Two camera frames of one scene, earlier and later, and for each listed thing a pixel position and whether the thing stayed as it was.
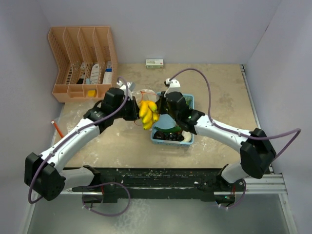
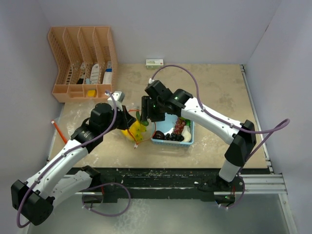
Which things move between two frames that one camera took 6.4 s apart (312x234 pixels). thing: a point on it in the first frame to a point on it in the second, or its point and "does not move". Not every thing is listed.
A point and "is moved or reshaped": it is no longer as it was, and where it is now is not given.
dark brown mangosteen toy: [159, 134] does not move
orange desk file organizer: [87, 62] does not move
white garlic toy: [187, 136] does not move
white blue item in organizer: [108, 74] does not move
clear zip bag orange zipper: [146, 99] is moved or reshaped
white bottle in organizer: [95, 78] does not move
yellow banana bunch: [148, 113] is moved or reshaped
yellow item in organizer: [91, 93] does not move
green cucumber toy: [174, 129] to [144, 123]
